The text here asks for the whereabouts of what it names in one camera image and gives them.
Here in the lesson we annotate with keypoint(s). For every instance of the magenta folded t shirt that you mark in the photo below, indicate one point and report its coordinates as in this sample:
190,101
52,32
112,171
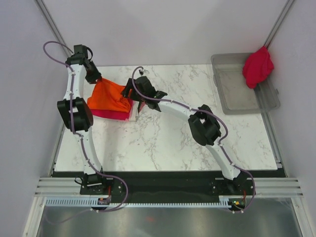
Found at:
114,115

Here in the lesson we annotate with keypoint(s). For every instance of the clear grey plastic bin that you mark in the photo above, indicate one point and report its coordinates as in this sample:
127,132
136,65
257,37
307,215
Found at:
236,98

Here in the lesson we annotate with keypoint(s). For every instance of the stack of folded shirts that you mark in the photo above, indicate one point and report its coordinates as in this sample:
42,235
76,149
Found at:
135,111

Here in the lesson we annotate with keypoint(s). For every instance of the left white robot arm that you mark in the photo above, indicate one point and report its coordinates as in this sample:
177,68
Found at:
75,113

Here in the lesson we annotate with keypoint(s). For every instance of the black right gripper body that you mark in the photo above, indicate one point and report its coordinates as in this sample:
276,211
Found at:
133,95

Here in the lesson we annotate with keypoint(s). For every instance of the right aluminium corner rail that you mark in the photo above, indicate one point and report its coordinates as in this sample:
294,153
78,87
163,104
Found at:
278,23

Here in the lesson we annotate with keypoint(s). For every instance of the orange t shirt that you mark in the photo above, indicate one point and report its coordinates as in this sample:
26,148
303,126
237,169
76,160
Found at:
107,95

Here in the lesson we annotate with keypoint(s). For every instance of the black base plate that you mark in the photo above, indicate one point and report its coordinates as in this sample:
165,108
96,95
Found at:
168,185

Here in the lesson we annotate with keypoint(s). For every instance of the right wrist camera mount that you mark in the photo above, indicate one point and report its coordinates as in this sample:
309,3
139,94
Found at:
143,71

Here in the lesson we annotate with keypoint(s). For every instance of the white slotted cable duct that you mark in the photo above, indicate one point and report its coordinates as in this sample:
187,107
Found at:
98,202

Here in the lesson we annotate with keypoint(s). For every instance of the red crumpled t shirt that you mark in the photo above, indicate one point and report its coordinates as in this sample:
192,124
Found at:
257,67

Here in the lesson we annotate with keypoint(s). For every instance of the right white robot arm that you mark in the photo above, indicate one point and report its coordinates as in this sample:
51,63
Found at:
203,124

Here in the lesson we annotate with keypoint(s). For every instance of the left aluminium corner rail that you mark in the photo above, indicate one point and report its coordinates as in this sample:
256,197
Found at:
59,40

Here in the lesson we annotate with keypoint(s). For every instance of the aluminium corner rail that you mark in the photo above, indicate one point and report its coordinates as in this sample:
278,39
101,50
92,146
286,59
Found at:
278,23
59,40

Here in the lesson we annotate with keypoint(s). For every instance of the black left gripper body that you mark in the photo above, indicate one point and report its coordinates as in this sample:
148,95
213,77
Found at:
93,74

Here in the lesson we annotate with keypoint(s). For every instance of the aluminium frame rail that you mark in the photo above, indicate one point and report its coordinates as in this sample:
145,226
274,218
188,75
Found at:
265,187

